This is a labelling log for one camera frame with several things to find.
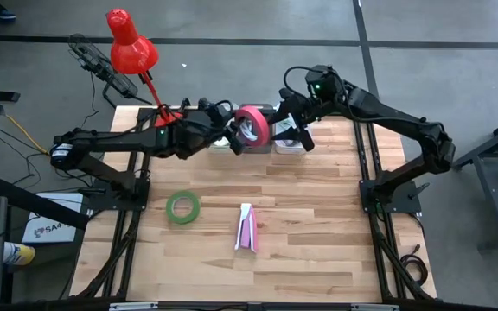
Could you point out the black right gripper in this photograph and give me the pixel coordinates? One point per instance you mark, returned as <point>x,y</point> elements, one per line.
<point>296,110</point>

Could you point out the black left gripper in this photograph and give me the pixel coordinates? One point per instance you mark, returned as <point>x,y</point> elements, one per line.
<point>221,129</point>

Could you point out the pink tape roll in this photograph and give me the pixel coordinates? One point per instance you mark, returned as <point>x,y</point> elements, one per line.
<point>259,118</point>

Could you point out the white and pink stapler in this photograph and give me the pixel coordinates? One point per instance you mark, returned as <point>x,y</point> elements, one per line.
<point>247,233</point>

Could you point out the green tape roll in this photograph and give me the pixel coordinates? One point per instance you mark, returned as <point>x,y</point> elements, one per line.
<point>169,207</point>

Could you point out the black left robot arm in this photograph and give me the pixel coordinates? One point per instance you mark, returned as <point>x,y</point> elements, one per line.
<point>115,140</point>

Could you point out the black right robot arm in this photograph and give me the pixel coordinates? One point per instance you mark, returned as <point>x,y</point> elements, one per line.
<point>404,121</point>

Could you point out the white plastic storage bin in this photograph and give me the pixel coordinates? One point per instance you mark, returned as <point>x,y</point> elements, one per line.
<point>290,149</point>
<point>221,144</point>

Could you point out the grey plastic storage bin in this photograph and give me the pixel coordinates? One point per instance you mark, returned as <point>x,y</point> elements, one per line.
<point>257,150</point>

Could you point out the red desk lamp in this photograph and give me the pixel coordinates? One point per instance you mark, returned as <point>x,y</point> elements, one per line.
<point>132,52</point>

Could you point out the white cardboard box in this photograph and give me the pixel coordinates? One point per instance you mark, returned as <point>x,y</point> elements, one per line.
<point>54,216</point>

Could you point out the black diagonal beam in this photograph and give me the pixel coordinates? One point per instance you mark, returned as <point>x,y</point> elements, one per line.
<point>37,203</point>

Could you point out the yellow can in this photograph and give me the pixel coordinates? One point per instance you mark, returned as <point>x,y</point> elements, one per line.
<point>20,254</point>

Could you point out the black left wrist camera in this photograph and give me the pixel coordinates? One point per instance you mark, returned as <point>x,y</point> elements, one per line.
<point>209,106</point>

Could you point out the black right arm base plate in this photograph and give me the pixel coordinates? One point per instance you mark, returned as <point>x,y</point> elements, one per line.
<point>400,203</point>

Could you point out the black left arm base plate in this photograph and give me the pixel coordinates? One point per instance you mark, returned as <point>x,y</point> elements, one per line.
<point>102,203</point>

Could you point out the black aluminium frame rail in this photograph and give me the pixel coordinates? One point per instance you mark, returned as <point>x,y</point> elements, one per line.
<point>110,285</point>
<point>400,285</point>
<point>59,307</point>
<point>126,285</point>
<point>387,285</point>

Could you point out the silver rail bracket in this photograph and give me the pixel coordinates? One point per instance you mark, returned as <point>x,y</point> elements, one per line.
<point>132,306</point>
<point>374,307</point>

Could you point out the black diagonal frame brace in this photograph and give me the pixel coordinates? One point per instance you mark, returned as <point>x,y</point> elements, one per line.
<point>420,285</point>
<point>87,285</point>

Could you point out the black side table frame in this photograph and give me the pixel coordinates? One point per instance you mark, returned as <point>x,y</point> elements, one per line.
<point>493,195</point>

